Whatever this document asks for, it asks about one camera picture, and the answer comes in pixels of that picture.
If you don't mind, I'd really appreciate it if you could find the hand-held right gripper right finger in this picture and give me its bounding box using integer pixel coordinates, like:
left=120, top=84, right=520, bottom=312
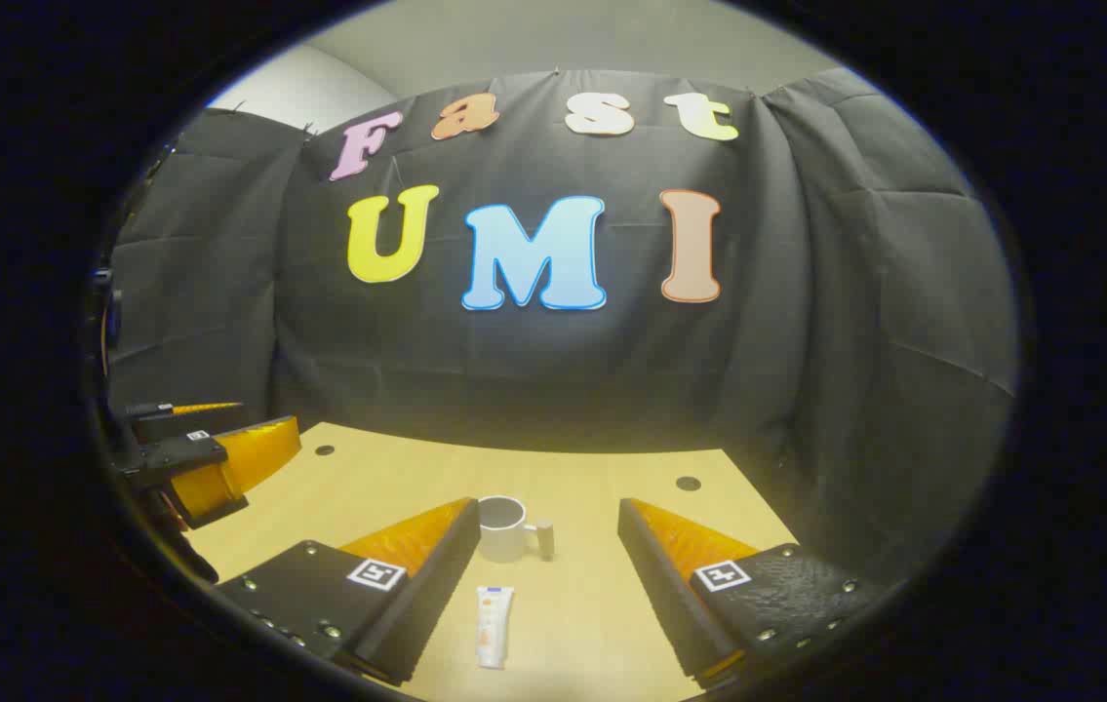
left=617, top=497, right=890, bottom=688

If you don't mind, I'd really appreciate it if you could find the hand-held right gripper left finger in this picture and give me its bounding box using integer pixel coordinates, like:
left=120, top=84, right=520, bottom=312
left=215, top=496, right=483, bottom=686

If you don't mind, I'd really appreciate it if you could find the white toothpaste tube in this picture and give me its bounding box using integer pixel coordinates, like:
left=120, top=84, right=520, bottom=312
left=475, top=585, right=516, bottom=670

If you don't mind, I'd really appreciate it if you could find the white cup with wooden handle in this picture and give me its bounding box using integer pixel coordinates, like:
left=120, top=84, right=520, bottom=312
left=477, top=495, right=556, bottom=565

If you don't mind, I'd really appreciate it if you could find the wooden desktop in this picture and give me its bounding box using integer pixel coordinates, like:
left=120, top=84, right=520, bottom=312
left=184, top=421, right=808, bottom=702

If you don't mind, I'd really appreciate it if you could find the black backdrop cloth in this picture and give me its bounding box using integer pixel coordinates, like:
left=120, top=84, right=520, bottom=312
left=99, top=66, right=1020, bottom=586

